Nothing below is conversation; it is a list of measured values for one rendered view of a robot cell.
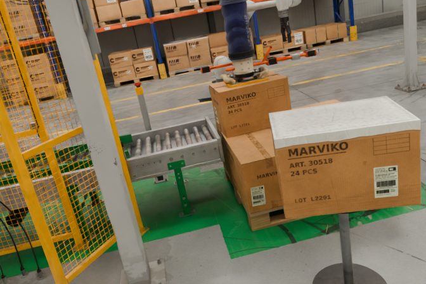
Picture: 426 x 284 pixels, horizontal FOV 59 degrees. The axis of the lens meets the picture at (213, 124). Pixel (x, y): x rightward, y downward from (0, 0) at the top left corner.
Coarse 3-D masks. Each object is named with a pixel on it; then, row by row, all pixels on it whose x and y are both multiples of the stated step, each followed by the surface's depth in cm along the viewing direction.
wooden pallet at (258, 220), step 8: (224, 168) 364; (240, 200) 317; (280, 208) 275; (248, 216) 278; (256, 216) 274; (264, 216) 275; (272, 216) 287; (280, 216) 285; (256, 224) 276; (264, 224) 277; (272, 224) 278
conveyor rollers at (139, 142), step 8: (168, 136) 348; (176, 136) 343; (184, 136) 345; (200, 136) 334; (208, 136) 328; (128, 144) 347; (136, 144) 345; (160, 144) 334; (168, 144) 327; (176, 144) 328; (88, 152) 347; (136, 152) 322; (64, 160) 347; (72, 160) 340; (32, 168) 339; (40, 168) 332
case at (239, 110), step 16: (272, 80) 312; (224, 96) 306; (240, 96) 309; (256, 96) 312; (272, 96) 315; (288, 96) 318; (224, 112) 310; (240, 112) 313; (256, 112) 316; (272, 112) 319; (224, 128) 315; (240, 128) 316; (256, 128) 319
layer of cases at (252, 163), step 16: (224, 144) 325; (240, 144) 298; (256, 144) 292; (272, 144) 286; (240, 160) 267; (256, 160) 262; (272, 160) 264; (240, 176) 276; (256, 176) 265; (272, 176) 267; (240, 192) 294; (256, 192) 269; (272, 192) 271; (256, 208) 272; (272, 208) 274
